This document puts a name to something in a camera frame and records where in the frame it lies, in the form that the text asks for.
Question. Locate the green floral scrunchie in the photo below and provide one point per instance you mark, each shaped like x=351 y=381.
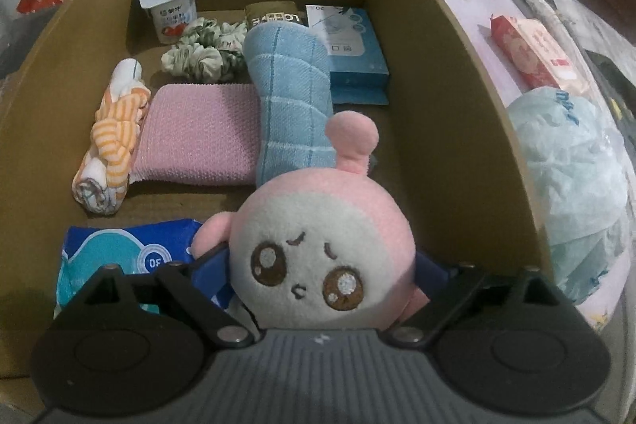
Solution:
x=198 y=56

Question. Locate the orange striped towel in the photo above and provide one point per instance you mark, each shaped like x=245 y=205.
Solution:
x=114 y=131

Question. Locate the blue tissue pack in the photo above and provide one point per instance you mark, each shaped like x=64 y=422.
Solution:
x=109 y=250

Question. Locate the brown cardboard box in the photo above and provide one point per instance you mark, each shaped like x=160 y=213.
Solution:
x=437 y=106

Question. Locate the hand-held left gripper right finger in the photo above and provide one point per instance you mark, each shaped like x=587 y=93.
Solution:
x=432 y=272

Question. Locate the pink and white plush doll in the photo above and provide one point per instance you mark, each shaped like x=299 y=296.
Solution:
x=308 y=235

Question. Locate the blue face mask box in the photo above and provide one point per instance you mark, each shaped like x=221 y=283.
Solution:
x=353 y=56

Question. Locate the grey blanket with yellow prints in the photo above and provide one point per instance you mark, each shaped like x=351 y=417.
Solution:
x=611 y=76

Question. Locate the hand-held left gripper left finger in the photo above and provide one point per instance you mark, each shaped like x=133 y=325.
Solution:
x=211 y=270

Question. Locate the white yogurt cup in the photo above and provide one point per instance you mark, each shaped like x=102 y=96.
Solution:
x=171 y=11

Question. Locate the red white snack packet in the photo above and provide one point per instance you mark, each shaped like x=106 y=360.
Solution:
x=536 y=51

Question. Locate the white printed plastic bag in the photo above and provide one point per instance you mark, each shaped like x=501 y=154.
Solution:
x=571 y=165

